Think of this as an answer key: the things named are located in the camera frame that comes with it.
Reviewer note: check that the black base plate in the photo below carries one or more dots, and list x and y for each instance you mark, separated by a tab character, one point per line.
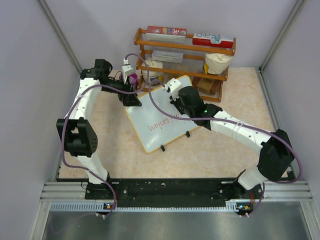
171	192

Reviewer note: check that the yellow framed whiteboard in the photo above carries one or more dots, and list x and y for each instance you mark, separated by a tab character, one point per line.
153	128

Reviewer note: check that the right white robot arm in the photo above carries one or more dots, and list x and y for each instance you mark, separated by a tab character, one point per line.
272	147

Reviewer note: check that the red white box right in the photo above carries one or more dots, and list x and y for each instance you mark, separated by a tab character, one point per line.
212	40

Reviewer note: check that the orange wooden shelf rack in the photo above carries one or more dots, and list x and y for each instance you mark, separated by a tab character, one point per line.
192	60

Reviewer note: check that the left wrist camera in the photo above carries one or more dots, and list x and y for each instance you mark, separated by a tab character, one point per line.
127	70

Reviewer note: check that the cream paper bag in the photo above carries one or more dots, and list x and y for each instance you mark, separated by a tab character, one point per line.
216	63

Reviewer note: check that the aluminium frame post right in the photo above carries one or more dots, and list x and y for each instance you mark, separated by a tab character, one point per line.
294	13

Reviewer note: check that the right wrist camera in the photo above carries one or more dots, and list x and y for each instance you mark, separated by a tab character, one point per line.
173	86

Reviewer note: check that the brown scouring pad pack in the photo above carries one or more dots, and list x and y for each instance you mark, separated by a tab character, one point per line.
206	85

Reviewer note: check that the aluminium frame post left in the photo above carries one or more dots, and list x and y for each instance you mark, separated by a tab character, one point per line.
60	35

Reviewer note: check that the purple snack bag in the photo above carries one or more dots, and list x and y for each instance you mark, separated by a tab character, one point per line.
131	81

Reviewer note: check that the aluminium frame post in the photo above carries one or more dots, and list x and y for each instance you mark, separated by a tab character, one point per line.
294	13
60	35

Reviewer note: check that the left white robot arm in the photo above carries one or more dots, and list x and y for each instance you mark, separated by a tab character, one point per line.
75	131

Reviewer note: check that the clear plastic box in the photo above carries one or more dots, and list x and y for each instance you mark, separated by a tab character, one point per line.
167	56

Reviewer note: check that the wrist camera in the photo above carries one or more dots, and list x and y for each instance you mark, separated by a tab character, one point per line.
127	70
173	86

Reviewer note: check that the white round tub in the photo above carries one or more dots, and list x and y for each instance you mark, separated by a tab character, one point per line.
158	75

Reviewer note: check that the red foil box left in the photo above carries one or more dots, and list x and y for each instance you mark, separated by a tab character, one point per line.
163	30

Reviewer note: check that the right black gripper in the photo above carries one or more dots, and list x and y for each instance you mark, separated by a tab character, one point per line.
175	103

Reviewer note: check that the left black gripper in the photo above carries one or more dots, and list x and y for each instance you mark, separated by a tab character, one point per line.
129	99

